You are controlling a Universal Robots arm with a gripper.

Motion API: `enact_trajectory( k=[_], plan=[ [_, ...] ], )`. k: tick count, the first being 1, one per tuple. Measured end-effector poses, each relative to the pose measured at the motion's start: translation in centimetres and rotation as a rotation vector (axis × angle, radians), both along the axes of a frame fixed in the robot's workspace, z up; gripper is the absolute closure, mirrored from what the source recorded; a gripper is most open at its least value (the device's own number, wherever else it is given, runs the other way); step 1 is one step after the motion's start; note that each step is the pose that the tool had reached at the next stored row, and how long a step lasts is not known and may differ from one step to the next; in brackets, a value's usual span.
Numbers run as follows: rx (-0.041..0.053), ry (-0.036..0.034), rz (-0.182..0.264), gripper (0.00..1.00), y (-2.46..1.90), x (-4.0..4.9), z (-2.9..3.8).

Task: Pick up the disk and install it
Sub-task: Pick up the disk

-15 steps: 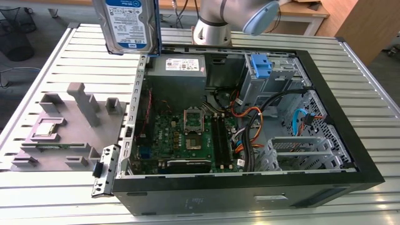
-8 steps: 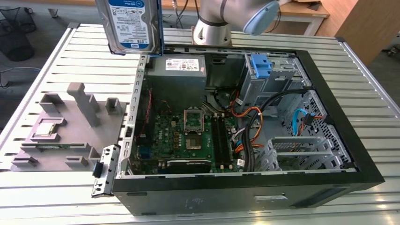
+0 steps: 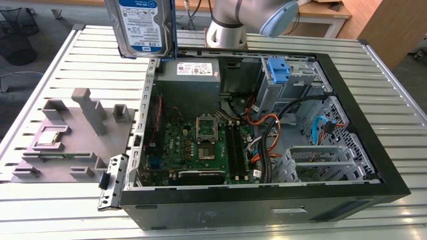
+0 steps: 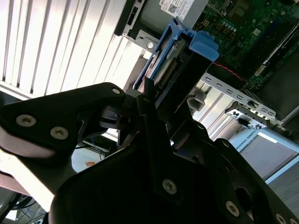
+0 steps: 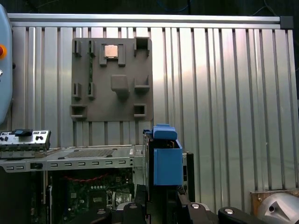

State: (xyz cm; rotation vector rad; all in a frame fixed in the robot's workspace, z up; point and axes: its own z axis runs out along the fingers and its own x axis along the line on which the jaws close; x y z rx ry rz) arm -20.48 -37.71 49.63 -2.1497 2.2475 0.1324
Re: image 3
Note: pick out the hard disk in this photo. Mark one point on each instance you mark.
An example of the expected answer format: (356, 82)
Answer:
(140, 25)

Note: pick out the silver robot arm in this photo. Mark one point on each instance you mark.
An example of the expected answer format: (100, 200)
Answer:
(226, 35)

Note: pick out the metal disk bay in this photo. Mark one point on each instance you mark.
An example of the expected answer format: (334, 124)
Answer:
(316, 152)

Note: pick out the CPU socket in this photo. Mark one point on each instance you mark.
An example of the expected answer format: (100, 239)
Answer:
(206, 152)

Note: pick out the black RAM slot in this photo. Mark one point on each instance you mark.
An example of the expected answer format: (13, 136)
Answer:
(241, 150)
(230, 150)

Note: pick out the green motherboard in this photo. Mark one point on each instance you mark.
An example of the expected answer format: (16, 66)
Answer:
(176, 140)

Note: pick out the grey power supply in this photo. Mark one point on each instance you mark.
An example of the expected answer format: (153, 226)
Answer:
(186, 92)

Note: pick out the black fan shroud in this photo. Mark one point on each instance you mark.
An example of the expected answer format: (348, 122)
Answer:
(240, 80)

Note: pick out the black graphics card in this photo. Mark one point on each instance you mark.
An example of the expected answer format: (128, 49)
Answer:
(200, 176)

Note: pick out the blue drive latch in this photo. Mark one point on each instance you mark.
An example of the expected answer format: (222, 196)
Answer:
(277, 71)

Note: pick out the metal optical drive cage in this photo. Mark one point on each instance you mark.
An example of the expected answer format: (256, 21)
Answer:
(296, 87)

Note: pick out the black PC case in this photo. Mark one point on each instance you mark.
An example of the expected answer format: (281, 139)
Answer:
(233, 212)

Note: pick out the metal expansion slot latch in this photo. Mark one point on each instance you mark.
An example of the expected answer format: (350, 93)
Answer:
(114, 180)

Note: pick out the grey parts rack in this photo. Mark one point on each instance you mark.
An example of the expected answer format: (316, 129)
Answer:
(82, 147)

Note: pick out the green RAM stick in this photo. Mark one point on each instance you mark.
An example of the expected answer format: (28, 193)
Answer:
(57, 156)

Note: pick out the silver CPU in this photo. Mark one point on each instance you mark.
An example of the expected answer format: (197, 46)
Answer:
(48, 138)

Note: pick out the wooden desk with white legs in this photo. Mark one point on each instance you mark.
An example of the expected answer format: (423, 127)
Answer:
(320, 11)

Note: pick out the long wooden desk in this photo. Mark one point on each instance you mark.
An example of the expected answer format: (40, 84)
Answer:
(89, 3)

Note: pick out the black mesh waste bin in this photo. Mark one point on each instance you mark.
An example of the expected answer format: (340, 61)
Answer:
(20, 50)

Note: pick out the wooden cabinet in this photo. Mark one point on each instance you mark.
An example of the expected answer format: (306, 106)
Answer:
(393, 30)

